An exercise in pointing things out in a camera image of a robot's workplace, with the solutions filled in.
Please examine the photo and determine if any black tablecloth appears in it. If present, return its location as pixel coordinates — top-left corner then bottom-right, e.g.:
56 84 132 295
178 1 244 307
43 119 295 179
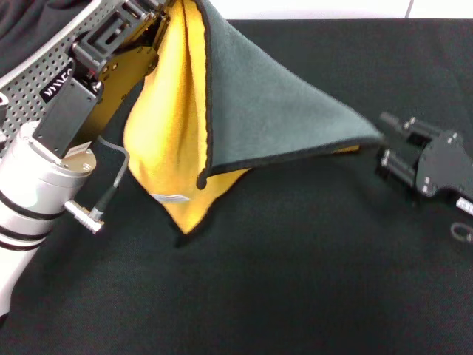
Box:
0 18 473 355

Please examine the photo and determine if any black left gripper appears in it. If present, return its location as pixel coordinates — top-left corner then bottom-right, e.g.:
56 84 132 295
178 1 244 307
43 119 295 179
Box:
33 3 169 160

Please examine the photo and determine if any grey right gripper cable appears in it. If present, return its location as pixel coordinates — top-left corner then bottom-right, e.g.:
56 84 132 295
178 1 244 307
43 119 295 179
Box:
449 222 473 243

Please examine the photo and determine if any grey yellow towel black trim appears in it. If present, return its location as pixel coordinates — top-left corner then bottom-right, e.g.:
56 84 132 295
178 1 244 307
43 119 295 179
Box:
123 0 386 248

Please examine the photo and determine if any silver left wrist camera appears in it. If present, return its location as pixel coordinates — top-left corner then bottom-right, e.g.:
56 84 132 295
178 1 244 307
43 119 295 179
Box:
0 92 8 156

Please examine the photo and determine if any silver left cable connector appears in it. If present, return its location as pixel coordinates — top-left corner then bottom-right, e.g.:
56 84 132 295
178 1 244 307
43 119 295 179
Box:
64 199 105 234

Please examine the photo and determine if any grey left gripper cable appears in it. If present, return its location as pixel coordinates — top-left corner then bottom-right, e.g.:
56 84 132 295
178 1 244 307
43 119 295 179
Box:
95 135 131 209

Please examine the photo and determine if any black cloth box liner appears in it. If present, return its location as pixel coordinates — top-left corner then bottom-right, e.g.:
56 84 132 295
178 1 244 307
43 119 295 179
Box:
0 0 94 79

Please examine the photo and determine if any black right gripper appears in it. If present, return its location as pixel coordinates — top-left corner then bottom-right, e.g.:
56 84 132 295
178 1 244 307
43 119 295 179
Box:
375 112 473 203

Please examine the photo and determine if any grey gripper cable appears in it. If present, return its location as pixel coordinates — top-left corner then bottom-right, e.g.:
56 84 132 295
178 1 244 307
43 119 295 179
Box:
95 135 131 209
449 222 473 243

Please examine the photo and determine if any grey perforated storage box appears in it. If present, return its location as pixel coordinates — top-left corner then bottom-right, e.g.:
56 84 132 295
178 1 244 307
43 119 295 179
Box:
0 0 125 149

